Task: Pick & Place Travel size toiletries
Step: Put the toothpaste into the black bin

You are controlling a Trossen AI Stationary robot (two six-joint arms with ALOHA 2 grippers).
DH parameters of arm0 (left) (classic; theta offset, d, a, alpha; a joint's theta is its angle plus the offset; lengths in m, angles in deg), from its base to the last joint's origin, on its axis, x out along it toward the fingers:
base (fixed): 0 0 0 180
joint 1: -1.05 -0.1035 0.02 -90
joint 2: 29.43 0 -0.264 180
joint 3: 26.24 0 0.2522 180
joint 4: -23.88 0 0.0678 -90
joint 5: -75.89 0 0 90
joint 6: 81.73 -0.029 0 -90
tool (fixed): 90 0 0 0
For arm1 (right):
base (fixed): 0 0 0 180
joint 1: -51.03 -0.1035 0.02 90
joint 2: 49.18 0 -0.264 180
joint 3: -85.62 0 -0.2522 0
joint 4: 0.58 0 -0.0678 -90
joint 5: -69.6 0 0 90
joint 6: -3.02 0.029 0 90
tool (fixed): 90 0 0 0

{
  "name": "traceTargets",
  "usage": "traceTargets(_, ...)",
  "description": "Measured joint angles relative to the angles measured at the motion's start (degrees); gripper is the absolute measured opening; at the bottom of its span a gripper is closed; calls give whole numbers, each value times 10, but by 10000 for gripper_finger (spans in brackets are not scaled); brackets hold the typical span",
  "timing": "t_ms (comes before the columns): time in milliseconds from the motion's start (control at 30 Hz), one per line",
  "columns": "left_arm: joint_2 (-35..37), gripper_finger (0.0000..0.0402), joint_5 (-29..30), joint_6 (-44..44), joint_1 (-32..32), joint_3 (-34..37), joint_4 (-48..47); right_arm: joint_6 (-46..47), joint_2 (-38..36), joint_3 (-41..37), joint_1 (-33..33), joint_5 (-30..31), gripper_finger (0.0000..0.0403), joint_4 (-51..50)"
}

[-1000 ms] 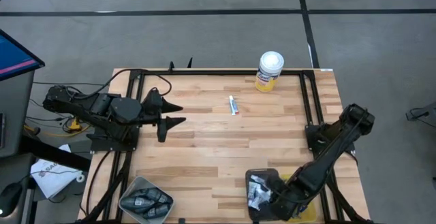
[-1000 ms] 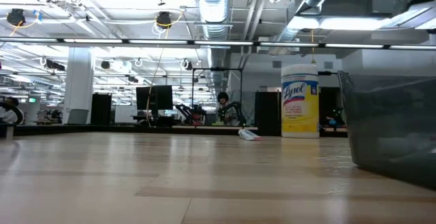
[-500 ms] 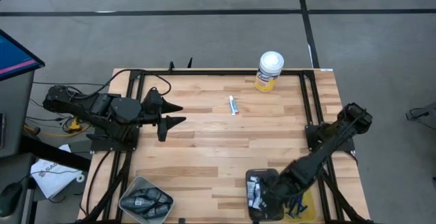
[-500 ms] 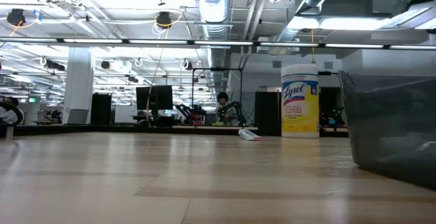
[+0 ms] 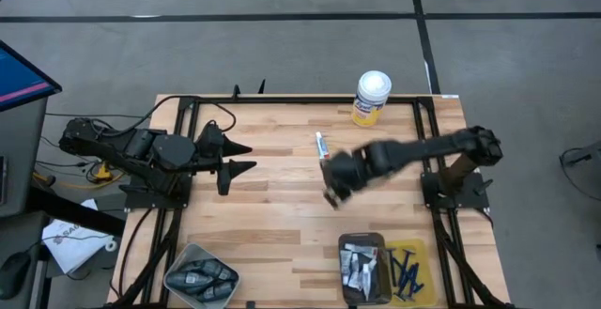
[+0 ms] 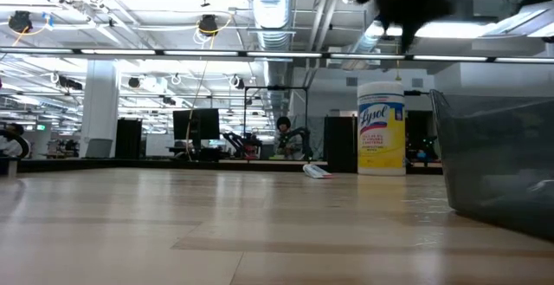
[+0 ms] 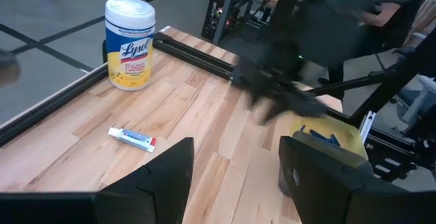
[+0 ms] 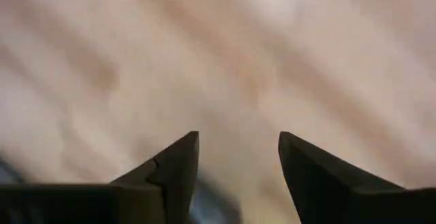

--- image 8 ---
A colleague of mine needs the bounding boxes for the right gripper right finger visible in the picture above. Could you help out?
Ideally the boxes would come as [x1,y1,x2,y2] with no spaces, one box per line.
[278,131,436,224]

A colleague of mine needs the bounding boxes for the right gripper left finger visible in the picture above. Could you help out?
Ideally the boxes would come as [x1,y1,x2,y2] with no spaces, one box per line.
[0,130,200,224]

